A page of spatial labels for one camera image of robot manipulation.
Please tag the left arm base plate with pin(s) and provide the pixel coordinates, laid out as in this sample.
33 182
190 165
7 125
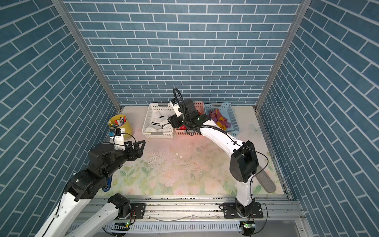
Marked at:
134 211

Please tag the white plastic basket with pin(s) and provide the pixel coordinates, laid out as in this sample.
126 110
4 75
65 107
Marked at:
157 135

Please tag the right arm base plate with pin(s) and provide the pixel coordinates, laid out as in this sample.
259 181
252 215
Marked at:
234 210

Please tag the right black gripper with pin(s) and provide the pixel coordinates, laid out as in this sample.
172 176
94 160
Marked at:
174 121

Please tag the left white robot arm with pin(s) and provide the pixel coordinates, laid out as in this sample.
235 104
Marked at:
105 159

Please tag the yellow pen cup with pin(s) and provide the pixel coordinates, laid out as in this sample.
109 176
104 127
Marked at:
119 125

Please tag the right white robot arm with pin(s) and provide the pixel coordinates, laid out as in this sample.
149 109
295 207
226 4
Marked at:
243 157

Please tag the grey oval pad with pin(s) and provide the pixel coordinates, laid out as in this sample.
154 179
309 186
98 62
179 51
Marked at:
265 181

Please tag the purple striped sock front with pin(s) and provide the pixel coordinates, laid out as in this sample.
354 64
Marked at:
221 121

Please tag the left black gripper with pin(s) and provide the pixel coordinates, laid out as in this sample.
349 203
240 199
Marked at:
133 156

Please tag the blue plastic basket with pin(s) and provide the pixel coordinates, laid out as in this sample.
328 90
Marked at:
227 112

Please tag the pink plastic basket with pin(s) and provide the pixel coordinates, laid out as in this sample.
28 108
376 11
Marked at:
199 105

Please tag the aluminium front rail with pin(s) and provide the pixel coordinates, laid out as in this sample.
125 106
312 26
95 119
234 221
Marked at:
201 213

